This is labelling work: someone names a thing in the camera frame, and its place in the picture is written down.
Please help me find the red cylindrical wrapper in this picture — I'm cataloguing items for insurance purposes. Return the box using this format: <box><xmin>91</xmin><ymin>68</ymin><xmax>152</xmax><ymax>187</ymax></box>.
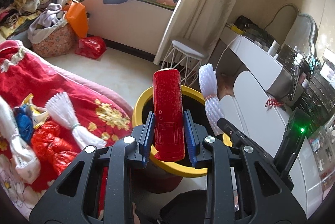
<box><xmin>153</xmin><ymin>69</ymin><xmax>185</xmax><ymax>162</ymax></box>

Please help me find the white foam net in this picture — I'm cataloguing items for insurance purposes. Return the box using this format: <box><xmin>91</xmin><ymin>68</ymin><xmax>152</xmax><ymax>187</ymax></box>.
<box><xmin>45</xmin><ymin>92</ymin><xmax>107</xmax><ymax>150</ymax></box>
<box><xmin>198</xmin><ymin>64</ymin><xmax>225</xmax><ymax>135</ymax></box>

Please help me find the red plastic bag trash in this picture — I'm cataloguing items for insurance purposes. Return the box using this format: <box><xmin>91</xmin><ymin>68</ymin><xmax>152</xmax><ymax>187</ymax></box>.
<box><xmin>31</xmin><ymin>121</ymin><xmax>78</xmax><ymax>175</ymax></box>

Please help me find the white plastic bag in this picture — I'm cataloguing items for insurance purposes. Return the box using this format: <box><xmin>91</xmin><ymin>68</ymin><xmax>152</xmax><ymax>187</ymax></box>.
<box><xmin>1</xmin><ymin>98</ymin><xmax>41</xmax><ymax>184</ymax></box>

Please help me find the yellow rim trash bin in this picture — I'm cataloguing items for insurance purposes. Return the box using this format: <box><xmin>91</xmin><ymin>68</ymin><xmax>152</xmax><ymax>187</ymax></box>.
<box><xmin>121</xmin><ymin>86</ymin><xmax>232</xmax><ymax>192</ymax></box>

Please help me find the left hand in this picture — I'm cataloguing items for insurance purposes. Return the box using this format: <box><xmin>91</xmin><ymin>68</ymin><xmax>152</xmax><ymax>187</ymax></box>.
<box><xmin>132</xmin><ymin>202</ymin><xmax>141</xmax><ymax>224</ymax></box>

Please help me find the white dresser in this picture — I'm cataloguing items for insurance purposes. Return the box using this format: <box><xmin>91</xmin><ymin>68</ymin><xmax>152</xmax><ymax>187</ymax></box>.
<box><xmin>220</xmin><ymin>27</ymin><xmax>323</xmax><ymax>217</ymax></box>

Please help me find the red bag on floor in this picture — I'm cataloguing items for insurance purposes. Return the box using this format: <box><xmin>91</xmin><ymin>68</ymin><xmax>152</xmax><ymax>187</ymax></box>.
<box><xmin>74</xmin><ymin>36</ymin><xmax>106</xmax><ymax>60</ymax></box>

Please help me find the cream curtain right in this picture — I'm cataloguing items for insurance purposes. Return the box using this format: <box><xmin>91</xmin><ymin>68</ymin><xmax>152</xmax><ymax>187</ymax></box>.
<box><xmin>153</xmin><ymin>0</ymin><xmax>237</xmax><ymax>64</ymax></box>

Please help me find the floral laundry basket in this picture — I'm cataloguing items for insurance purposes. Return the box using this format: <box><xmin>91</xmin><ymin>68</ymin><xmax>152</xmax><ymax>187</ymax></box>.
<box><xmin>32</xmin><ymin>24</ymin><xmax>77</xmax><ymax>58</ymax></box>

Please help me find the red floral quilt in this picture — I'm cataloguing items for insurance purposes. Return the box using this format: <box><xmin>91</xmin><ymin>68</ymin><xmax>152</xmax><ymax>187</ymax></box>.
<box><xmin>1</xmin><ymin>40</ymin><xmax>132</xmax><ymax>223</ymax></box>

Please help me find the orange paper bag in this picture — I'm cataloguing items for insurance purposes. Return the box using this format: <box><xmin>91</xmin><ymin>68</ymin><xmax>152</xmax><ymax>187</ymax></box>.
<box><xmin>63</xmin><ymin>0</ymin><xmax>89</xmax><ymax>39</ymax></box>

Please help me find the red bead bracelet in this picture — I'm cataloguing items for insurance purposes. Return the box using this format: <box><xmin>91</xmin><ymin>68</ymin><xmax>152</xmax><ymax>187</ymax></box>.
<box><xmin>264</xmin><ymin>98</ymin><xmax>285</xmax><ymax>109</ymax></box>

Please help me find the white wire stool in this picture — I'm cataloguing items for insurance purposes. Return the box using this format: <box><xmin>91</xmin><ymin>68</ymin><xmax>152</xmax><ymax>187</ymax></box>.
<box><xmin>161</xmin><ymin>39</ymin><xmax>208</xmax><ymax>87</ymax></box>

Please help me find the white cable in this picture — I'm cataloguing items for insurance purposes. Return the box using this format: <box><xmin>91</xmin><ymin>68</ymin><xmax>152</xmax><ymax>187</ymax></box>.
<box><xmin>214</xmin><ymin>36</ymin><xmax>239</xmax><ymax>76</ymax></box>

